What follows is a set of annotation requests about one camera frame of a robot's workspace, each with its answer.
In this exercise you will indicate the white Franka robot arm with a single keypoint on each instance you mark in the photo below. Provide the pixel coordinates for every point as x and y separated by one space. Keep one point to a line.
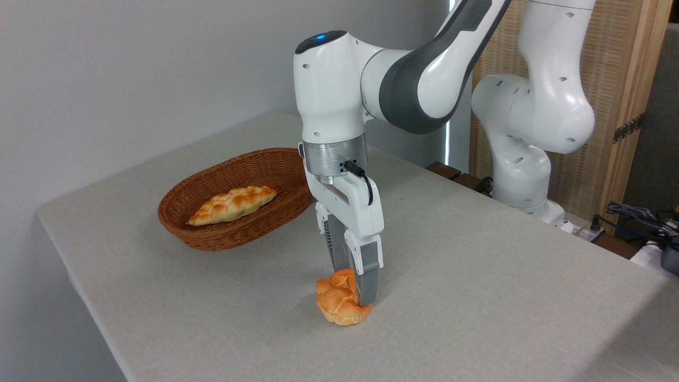
424 79

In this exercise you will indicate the grey plastic device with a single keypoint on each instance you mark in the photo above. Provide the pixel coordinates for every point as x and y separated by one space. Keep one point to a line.
671 257

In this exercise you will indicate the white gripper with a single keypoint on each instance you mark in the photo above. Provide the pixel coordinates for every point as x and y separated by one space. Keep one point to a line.
355 209

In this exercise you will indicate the metal screen hinge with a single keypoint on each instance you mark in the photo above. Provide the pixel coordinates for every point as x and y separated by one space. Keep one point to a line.
628 128

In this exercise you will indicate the brown woven wicker basket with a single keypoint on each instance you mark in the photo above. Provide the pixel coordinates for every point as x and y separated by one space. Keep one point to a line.
212 233

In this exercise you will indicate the round knotted bread roll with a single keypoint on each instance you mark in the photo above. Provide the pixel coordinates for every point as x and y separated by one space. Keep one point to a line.
337 302

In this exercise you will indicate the long braided bread loaf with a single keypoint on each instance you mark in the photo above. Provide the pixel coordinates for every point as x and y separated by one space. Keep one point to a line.
228 206

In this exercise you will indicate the dark brown wooden block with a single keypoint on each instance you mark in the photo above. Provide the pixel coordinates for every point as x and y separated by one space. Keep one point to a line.
469 182

